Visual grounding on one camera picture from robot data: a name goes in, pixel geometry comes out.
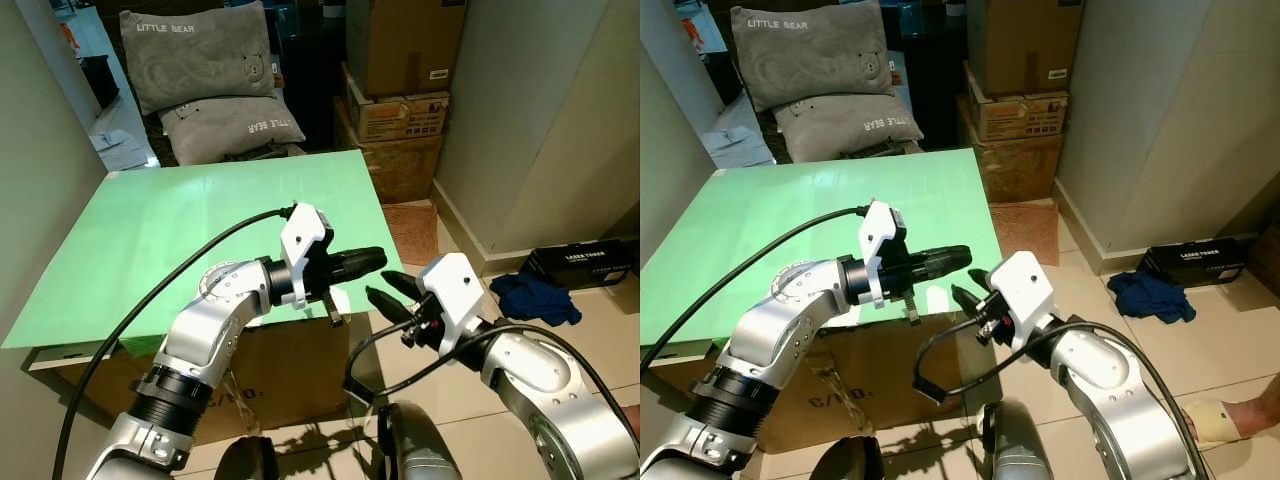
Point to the grey Little Bear pillow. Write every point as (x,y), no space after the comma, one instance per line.
(805,60)
(230,130)
(845,128)
(190,60)

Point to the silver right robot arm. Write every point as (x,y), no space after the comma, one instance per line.
(1100,380)
(540,380)

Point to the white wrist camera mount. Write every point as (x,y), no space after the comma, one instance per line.
(303,232)
(1022,285)
(455,290)
(880,228)

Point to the black laser toner box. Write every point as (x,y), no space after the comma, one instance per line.
(1195,262)
(580,265)

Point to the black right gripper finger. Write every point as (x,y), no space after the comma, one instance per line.
(405,285)
(970,300)
(390,303)
(985,282)

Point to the robot leg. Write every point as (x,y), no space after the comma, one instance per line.
(845,460)
(1020,445)
(420,445)
(245,460)

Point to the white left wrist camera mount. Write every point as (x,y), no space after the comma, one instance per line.
(880,228)
(303,232)

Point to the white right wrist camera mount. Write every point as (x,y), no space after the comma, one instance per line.
(455,290)
(1022,285)

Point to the right robot leg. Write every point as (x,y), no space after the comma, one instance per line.
(1020,445)
(420,445)

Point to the printed orange cardboard box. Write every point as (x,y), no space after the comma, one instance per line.
(1015,115)
(400,115)

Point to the light green board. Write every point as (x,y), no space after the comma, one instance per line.
(150,240)
(760,220)

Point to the dark blue cloth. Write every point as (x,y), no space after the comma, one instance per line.
(535,298)
(1150,297)

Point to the left robot leg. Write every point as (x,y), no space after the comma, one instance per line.
(245,460)
(845,460)

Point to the person's bare foot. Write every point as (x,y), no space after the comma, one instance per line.
(1262,415)

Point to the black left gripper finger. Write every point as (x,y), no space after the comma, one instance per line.
(945,258)
(358,277)
(362,259)
(940,276)

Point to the beige slipper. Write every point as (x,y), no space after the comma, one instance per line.
(1212,422)

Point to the tall plain cardboard box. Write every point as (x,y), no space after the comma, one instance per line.
(405,45)
(1025,45)

